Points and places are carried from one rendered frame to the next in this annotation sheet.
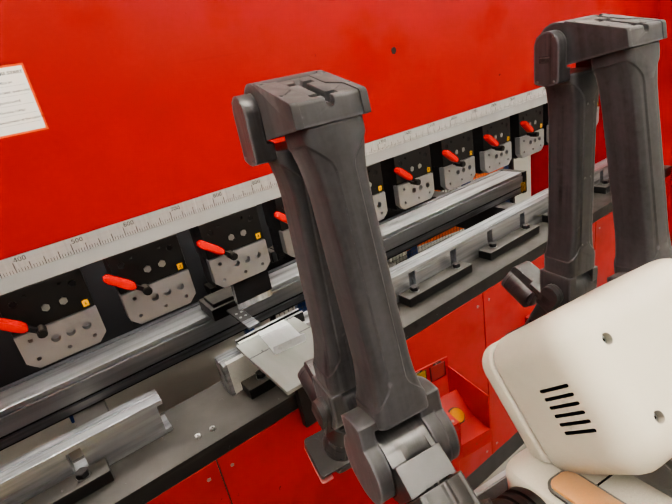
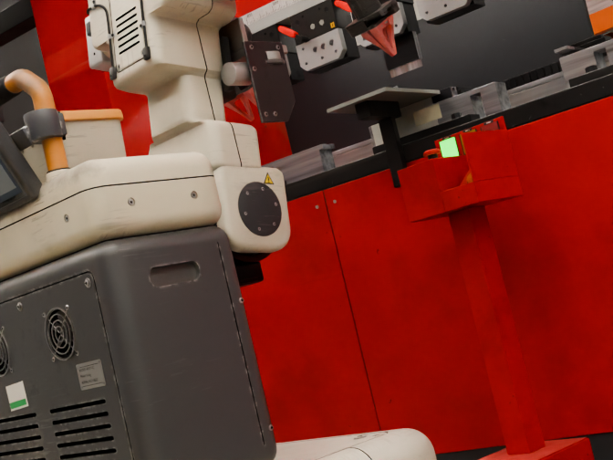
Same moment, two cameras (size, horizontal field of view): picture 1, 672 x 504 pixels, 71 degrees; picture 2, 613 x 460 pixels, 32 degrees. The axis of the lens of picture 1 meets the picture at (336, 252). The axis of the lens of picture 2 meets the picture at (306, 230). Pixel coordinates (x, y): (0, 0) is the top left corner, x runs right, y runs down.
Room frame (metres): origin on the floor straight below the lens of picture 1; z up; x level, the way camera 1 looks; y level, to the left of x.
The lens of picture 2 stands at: (-0.23, -2.23, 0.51)
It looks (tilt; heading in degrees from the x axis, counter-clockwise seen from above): 5 degrees up; 69
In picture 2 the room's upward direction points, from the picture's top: 13 degrees counter-clockwise
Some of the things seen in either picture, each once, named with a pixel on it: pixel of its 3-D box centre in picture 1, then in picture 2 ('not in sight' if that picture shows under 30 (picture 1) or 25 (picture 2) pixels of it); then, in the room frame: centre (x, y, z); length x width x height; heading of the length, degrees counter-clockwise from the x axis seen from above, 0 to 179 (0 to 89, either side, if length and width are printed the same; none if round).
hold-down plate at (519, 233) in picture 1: (510, 241); not in sight; (1.60, -0.65, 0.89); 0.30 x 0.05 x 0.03; 122
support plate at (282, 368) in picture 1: (291, 350); (384, 101); (0.98, 0.15, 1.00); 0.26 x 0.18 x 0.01; 32
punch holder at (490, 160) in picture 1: (487, 144); not in sight; (1.63, -0.59, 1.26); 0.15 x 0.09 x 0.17; 122
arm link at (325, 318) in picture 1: (323, 273); not in sight; (0.51, 0.02, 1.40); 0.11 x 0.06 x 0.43; 114
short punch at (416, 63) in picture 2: (251, 286); (402, 55); (1.11, 0.23, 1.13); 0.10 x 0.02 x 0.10; 122
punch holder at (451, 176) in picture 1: (449, 159); not in sight; (1.52, -0.42, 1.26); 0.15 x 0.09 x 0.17; 122
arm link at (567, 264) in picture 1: (570, 179); not in sight; (0.68, -0.37, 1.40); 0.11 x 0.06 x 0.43; 114
